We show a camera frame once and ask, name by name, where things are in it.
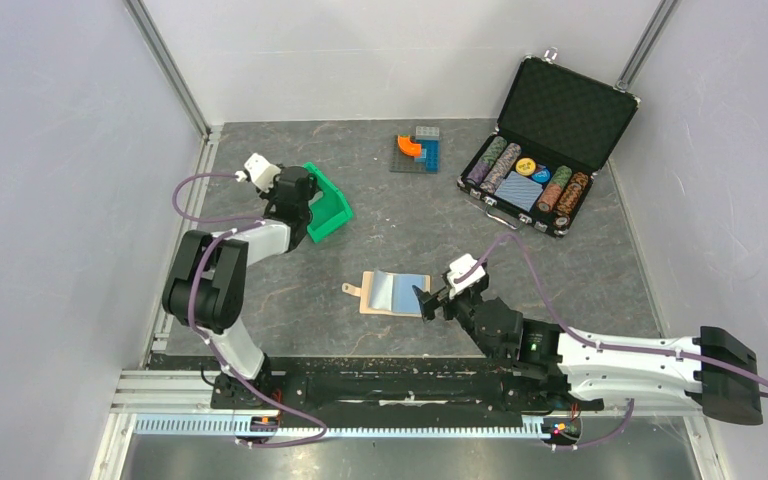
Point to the pink grey chip stack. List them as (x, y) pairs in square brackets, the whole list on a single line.
[(500, 168)]

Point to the black poker chip case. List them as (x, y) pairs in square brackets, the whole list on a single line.
[(560, 118)]

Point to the white slotted cable duct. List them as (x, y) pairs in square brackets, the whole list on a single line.
[(263, 427)]

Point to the blue dealer chip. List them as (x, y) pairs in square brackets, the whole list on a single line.
[(541, 175)]

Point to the green red chip stack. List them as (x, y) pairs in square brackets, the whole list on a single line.
[(554, 189)]

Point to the orange black chip stack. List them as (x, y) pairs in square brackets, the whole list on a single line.
[(570, 198)]

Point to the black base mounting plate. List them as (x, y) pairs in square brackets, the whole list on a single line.
[(423, 392)]

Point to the blue lego bricks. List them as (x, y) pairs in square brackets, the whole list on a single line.
[(429, 157)]

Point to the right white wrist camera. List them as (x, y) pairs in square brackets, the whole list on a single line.
[(462, 273)]

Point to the blue playing card deck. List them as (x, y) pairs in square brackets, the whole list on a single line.
[(519, 191)]

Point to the beige leather card holder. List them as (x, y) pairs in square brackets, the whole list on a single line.
[(388, 294)]

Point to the green plastic bin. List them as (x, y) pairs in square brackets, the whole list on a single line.
[(330, 210)]

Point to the grey lego baseplate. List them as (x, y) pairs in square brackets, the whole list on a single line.
[(403, 164)]

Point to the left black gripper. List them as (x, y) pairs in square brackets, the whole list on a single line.
[(269, 194)]

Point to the grey lego brick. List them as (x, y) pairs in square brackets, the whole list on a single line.
[(427, 133)]

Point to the yellow dealer chip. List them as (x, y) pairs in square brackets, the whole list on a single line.
[(526, 166)]

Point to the purple green chip stack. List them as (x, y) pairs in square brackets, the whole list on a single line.
[(486, 161)]

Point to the orange curved lego piece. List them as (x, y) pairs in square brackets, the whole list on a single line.
[(409, 146)]

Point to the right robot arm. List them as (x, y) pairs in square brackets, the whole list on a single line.
[(712, 370)]

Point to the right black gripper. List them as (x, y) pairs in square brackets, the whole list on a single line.
[(427, 302)]

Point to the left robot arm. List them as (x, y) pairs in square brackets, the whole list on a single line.
[(205, 286)]

